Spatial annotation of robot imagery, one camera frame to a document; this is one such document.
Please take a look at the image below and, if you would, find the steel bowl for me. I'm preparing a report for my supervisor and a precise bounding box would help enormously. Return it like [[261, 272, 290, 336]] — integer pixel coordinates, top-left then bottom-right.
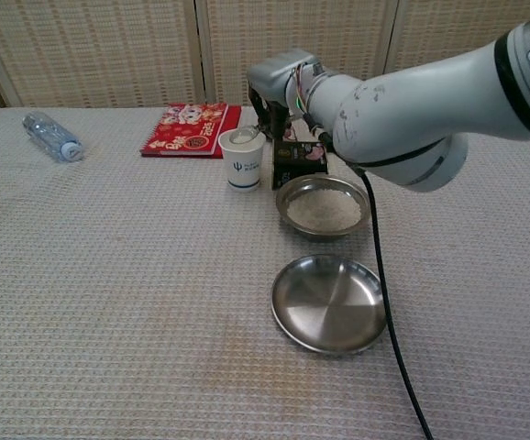
[[275, 175, 371, 243]]

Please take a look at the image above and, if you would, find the white paper cup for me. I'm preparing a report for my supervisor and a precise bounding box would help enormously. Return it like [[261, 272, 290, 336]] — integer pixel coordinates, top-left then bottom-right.
[[217, 128, 267, 193]]

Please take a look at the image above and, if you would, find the black food packet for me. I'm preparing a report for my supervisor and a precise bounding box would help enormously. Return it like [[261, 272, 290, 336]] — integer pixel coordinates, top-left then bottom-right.
[[271, 136, 330, 192]]

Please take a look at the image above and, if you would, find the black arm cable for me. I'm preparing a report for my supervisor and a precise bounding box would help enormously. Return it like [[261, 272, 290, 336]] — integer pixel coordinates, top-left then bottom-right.
[[304, 112, 435, 440]]

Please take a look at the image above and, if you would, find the metal spoon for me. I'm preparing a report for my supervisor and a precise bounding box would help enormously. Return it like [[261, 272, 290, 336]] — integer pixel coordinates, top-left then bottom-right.
[[229, 126, 264, 145]]

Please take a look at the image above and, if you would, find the black and grey right robot hand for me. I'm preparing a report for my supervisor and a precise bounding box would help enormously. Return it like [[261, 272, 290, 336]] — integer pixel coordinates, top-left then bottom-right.
[[246, 48, 328, 144]]

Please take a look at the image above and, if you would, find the red spiral desk calendar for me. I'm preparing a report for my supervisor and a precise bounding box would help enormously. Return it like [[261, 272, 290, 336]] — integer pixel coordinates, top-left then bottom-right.
[[139, 103, 243, 160]]

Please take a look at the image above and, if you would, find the clear plastic water bottle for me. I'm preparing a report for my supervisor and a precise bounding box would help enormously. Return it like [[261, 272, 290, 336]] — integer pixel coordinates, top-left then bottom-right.
[[22, 111, 85, 163]]

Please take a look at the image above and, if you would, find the empty steel plate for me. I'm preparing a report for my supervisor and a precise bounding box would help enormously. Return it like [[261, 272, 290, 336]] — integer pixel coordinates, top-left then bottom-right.
[[271, 255, 389, 358]]

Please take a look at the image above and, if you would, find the white woven tablecloth with fringe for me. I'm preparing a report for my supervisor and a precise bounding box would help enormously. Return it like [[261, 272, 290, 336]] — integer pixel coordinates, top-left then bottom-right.
[[0, 104, 530, 440]]

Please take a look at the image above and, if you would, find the woven folding screen panel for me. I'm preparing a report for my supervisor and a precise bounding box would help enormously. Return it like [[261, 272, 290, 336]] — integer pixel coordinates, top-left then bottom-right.
[[198, 0, 397, 108], [0, 0, 207, 109], [381, 0, 530, 74]]

